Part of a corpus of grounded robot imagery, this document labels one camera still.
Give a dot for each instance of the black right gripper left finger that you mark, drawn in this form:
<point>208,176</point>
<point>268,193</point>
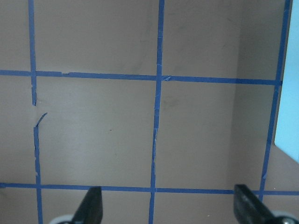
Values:
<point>90,210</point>

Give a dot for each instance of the light blue plastic bin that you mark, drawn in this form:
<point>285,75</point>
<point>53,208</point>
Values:
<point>287,130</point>

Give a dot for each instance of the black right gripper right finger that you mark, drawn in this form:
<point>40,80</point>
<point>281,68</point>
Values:
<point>248,209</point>

